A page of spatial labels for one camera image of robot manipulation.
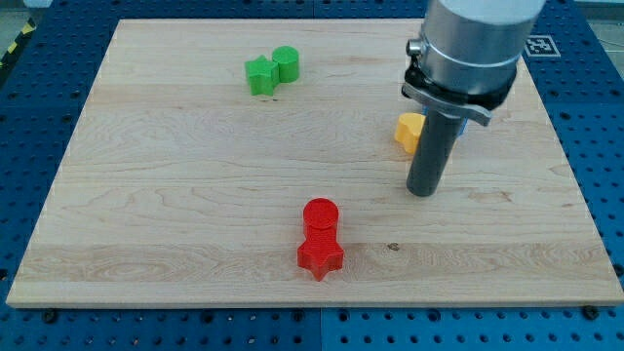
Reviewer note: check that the fiducial marker tag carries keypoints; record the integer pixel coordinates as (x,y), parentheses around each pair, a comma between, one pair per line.
(541,46)

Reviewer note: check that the red star block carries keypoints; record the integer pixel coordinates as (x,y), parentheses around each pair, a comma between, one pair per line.
(320,252)

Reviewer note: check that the yellow heart block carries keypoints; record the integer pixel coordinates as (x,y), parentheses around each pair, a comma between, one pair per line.
(408,130)

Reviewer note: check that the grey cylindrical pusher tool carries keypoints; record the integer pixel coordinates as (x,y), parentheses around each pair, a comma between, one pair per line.
(436,142)

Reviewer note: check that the wooden board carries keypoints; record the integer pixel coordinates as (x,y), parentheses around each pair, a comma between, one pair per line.
(179,189)

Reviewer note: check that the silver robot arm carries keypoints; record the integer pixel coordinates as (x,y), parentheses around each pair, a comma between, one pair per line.
(463,62)

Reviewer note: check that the green star block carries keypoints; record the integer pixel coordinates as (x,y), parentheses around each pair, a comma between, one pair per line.
(262,76)

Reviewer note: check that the green cylinder block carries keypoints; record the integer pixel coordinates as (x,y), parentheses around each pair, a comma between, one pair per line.
(287,58)

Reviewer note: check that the red cylinder block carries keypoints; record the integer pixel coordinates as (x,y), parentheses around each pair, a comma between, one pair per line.
(320,219)

